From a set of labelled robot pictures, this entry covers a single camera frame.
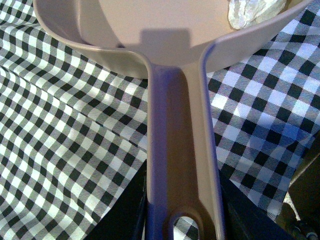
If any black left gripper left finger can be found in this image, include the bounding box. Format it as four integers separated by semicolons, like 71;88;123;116
93;166;147;240

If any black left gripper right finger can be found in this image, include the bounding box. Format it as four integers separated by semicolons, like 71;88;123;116
219;172;290;240

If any black white checkered tablecloth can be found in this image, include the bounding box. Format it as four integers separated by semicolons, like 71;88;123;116
0;0;320;240

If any beige plastic dustpan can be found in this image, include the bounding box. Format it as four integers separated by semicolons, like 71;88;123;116
33;0;310;240

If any crumpled white paper trash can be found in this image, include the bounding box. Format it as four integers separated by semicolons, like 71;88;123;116
228;0;287;30

